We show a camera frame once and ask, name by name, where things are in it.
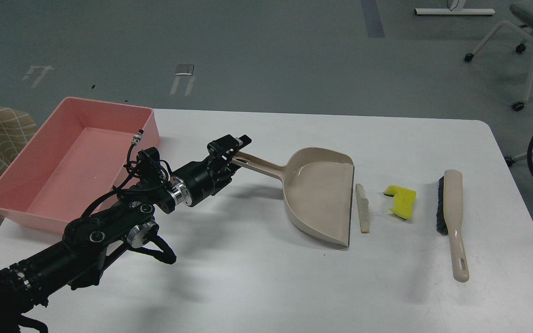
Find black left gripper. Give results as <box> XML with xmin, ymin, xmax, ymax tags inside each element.
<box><xmin>172</xmin><ymin>135</ymin><xmax>252</xmax><ymax>207</ymax></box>

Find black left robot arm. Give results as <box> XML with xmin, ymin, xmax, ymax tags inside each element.
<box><xmin>0</xmin><ymin>131</ymin><xmax>252</xmax><ymax>333</ymax></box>

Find yellow green sponge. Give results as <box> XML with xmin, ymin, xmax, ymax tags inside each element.
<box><xmin>383</xmin><ymin>185</ymin><xmax>417</xmax><ymax>221</ymax></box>

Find beige hand brush black bristles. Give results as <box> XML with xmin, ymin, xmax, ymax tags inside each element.
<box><xmin>436</xmin><ymin>169</ymin><xmax>470</xmax><ymax>283</ymax></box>

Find pink plastic bin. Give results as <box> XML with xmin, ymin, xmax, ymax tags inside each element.
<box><xmin>0</xmin><ymin>97</ymin><xmax>160</xmax><ymax>234</ymax></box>

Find white desk leg base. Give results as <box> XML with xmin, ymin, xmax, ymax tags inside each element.
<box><xmin>415</xmin><ymin>8</ymin><xmax>496</xmax><ymax>16</ymax></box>

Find beige plastic dustpan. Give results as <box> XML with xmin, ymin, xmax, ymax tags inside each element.
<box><xmin>232</xmin><ymin>147</ymin><xmax>355</xmax><ymax>248</ymax></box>

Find grey office chair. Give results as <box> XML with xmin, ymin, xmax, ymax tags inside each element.
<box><xmin>464</xmin><ymin>4</ymin><xmax>533</xmax><ymax>167</ymax></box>

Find beige foam strip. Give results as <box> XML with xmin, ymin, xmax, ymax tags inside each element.
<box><xmin>355</xmin><ymin>183</ymin><xmax>370</xmax><ymax>234</ymax></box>

